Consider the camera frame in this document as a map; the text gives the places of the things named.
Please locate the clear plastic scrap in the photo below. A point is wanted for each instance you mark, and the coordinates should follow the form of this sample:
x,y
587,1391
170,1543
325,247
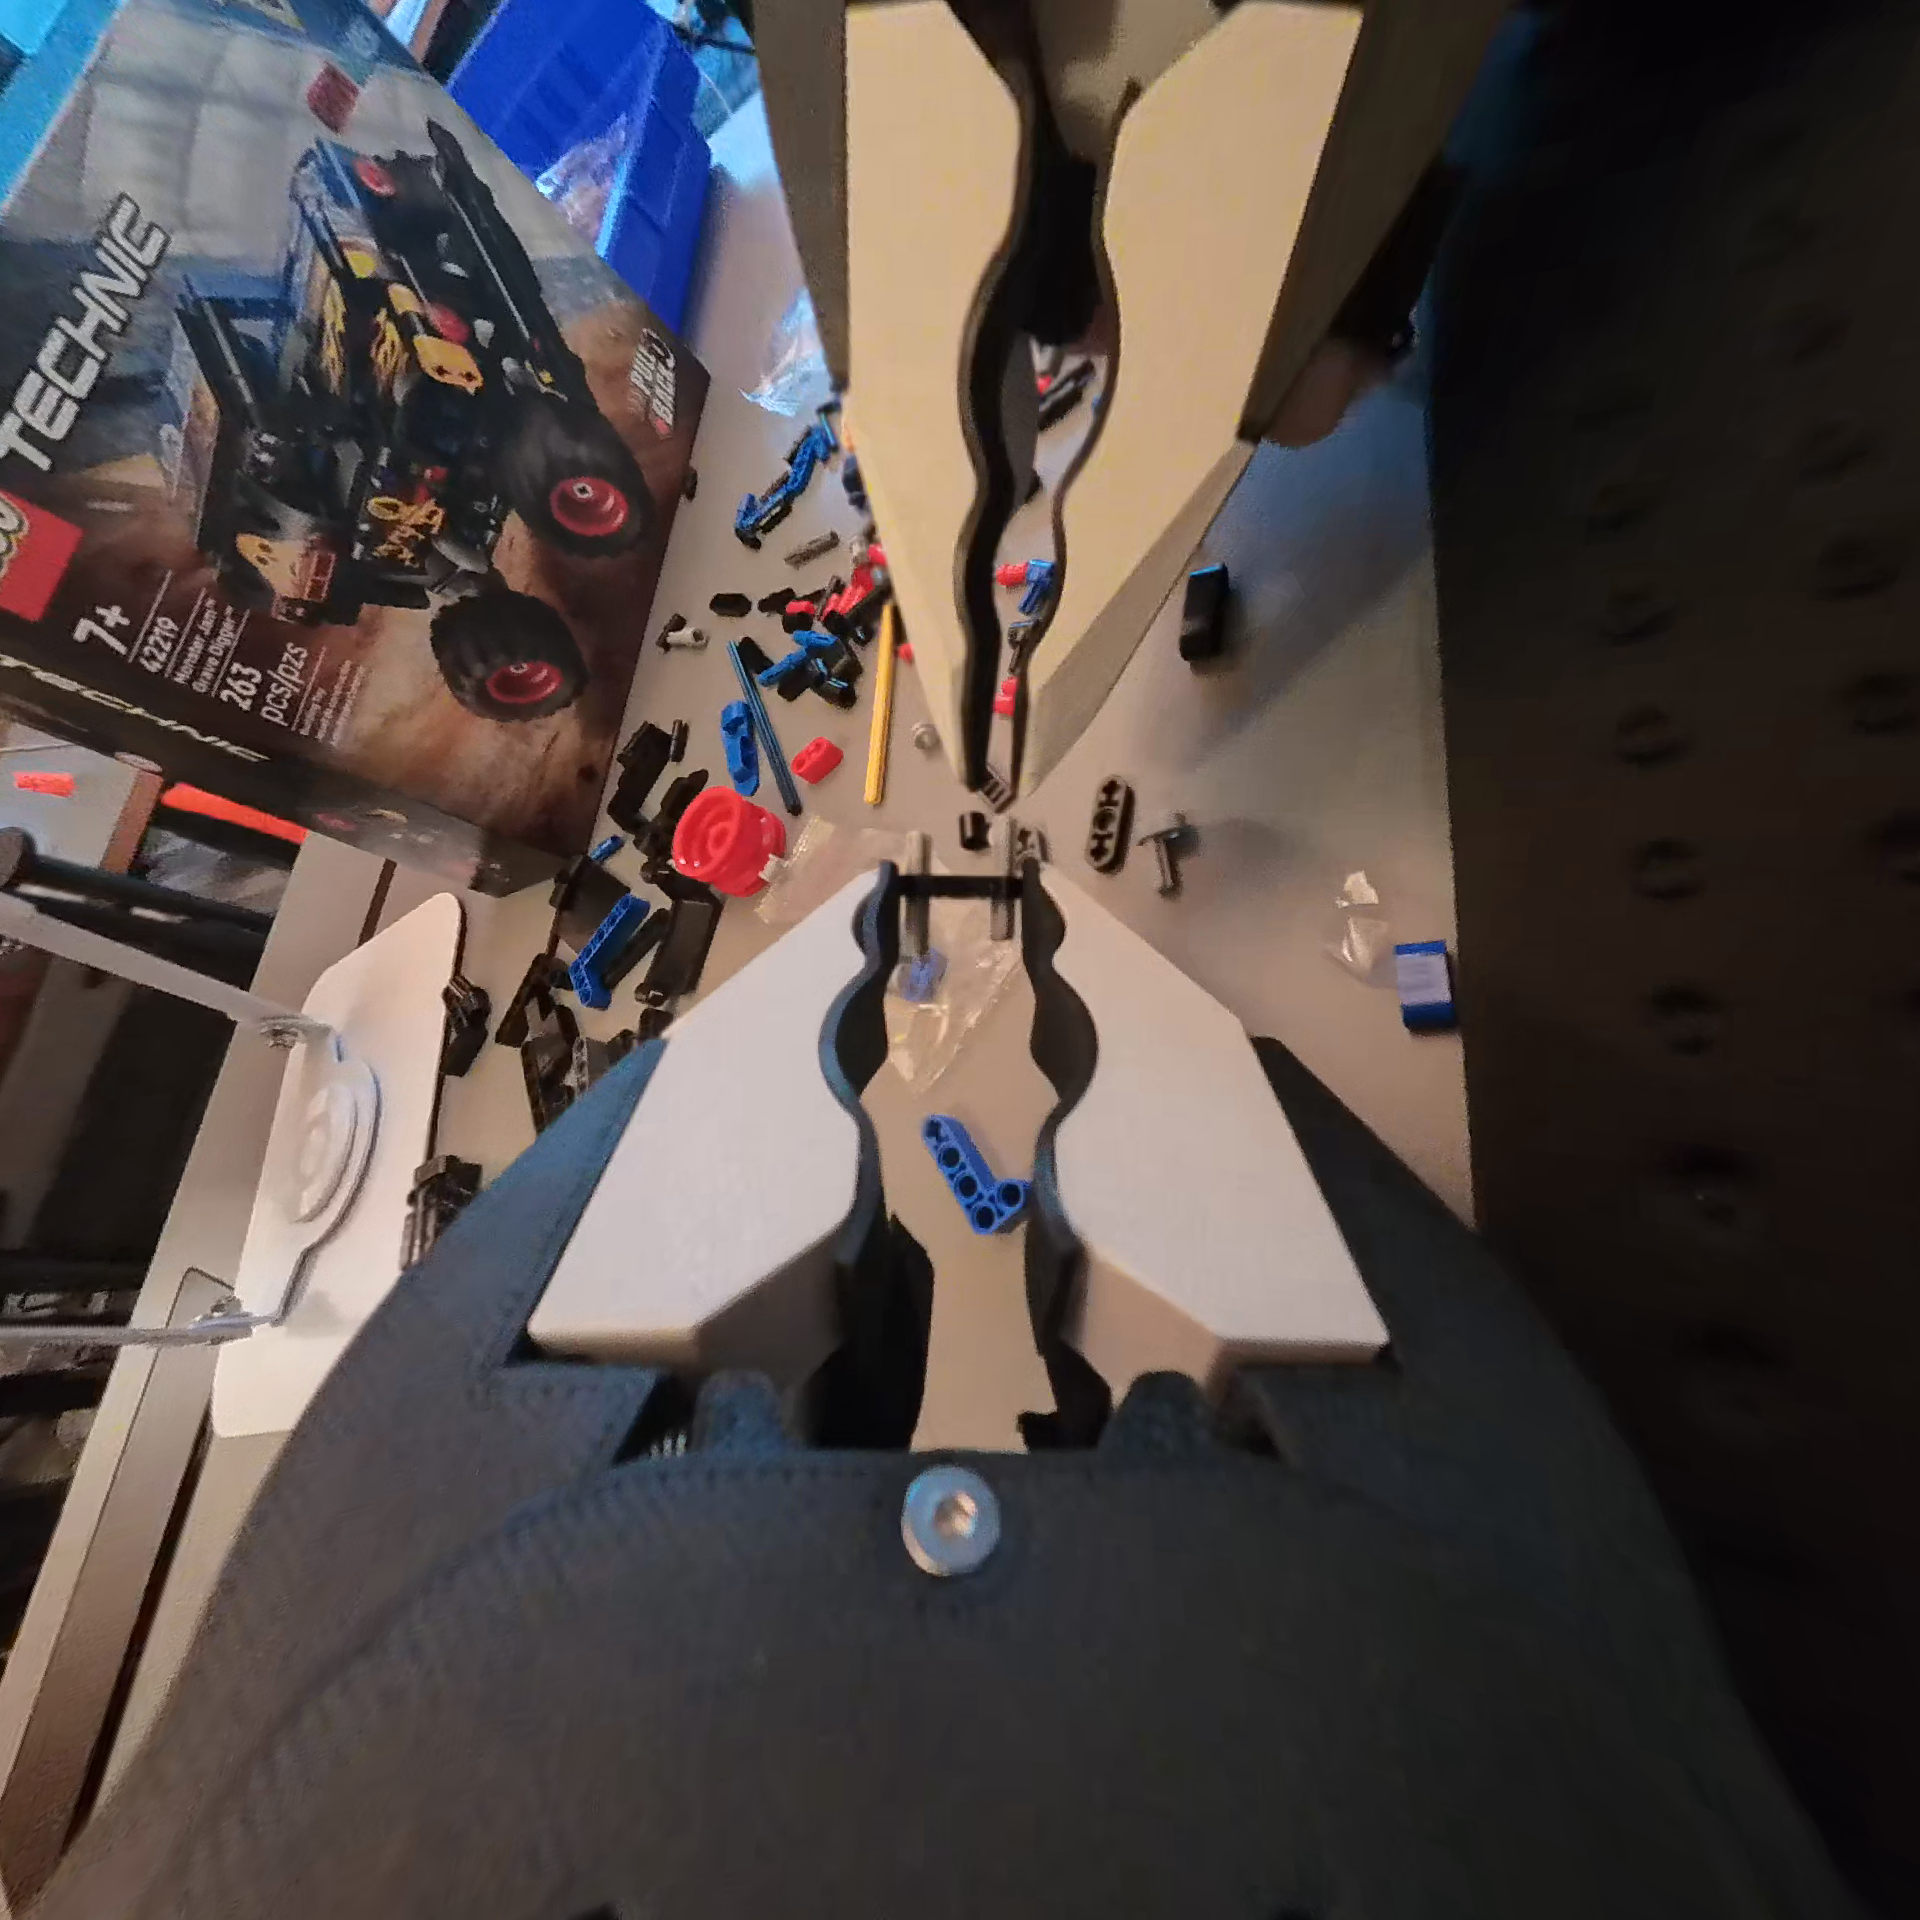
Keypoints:
x,y
793,884
1359,925

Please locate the black oval toy link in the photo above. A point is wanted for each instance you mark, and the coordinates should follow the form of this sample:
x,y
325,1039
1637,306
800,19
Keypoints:
x,y
1106,818

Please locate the long black toy axle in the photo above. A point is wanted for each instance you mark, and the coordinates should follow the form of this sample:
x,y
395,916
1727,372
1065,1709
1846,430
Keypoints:
x,y
759,732

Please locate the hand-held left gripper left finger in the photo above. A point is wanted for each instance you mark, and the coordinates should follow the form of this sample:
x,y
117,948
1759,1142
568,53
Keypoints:
x,y
708,1185

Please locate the scatter of small toy connectors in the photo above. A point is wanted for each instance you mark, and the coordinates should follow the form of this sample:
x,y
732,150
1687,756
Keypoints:
x,y
821,666

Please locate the blue and black toy subassembly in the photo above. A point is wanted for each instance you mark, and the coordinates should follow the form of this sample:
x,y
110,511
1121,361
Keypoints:
x,y
777,500

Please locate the black toy connector block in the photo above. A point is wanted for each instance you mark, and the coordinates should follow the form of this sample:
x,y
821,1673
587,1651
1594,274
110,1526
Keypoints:
x,y
1197,617

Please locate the person's right hand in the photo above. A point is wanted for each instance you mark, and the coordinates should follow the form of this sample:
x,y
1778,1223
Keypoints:
x,y
1321,414

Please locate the clear plastic parts bag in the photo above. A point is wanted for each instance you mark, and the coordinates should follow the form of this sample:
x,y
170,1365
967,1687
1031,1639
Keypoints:
x,y
957,1031

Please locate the small red toy connector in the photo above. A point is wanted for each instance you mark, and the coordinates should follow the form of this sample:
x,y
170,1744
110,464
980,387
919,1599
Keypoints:
x,y
812,764

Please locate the blue L-shaped toy beam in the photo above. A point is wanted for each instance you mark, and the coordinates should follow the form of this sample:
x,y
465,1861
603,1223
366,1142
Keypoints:
x,y
974,1190

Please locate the blue storage bin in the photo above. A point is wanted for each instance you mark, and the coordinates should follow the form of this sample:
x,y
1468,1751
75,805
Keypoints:
x,y
597,139

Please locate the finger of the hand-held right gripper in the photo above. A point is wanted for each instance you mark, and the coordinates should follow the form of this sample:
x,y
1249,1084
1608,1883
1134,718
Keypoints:
x,y
1180,298
919,298

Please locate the pile of black toy beams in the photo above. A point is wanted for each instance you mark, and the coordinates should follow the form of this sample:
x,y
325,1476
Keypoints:
x,y
682,938

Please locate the grey toy pin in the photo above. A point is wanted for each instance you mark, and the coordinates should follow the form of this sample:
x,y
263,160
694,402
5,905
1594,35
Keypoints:
x,y
1168,852

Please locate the black toy connector assembly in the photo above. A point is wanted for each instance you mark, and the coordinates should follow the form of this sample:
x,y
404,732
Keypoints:
x,y
957,884

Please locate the small blue toy brick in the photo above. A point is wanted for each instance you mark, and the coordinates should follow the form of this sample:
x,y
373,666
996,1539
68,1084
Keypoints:
x,y
1424,982

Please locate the light blue container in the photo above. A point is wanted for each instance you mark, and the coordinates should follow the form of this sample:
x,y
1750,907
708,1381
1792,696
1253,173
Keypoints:
x,y
49,92

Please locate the yellow toy axle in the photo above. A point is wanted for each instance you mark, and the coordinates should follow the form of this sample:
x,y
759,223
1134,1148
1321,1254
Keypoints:
x,y
875,707

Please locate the red toy wheel hub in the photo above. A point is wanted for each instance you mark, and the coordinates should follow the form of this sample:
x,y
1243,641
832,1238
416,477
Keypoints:
x,y
732,841

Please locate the black toy frame piece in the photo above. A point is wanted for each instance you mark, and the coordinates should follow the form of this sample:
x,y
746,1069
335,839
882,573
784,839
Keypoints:
x,y
465,1015

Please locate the grey desk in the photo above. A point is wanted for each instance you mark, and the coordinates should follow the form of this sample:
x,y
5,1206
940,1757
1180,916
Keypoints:
x,y
1285,756

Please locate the white book stand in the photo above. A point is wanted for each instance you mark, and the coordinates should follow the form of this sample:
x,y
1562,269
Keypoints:
x,y
266,1381

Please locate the blue flat toy beam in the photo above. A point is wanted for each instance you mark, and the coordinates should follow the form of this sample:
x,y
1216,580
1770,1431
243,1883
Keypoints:
x,y
737,747

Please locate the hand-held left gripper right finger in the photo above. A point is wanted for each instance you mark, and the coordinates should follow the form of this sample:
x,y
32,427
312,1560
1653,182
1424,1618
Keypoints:
x,y
1216,1196

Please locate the toy set box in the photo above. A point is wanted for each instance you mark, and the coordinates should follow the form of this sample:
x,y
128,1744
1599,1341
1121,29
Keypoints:
x,y
373,452

